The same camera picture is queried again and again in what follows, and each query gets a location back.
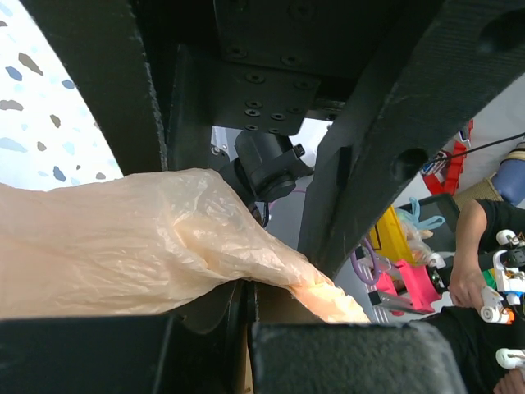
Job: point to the orange plastic bag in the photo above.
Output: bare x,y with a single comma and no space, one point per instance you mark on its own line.
145,244

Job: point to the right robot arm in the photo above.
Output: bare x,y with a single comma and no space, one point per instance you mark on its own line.
266,172

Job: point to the red plastic clamp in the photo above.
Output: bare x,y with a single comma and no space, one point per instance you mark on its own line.
441,175

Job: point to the person's forearm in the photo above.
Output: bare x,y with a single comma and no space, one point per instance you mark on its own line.
472,231

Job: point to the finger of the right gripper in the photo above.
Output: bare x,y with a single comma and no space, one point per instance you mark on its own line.
439,66
101,48

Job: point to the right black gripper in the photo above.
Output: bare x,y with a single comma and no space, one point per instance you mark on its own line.
263,66

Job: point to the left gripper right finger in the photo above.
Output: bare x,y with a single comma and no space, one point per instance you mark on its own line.
293,352

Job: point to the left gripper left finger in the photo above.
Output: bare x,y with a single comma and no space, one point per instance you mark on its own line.
196,348

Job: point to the person's hand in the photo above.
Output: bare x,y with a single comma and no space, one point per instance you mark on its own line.
466,286

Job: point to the pink plastic fixture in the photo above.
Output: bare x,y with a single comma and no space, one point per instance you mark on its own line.
405,289

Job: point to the yellow box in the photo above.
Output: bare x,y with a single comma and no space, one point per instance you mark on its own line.
388,239

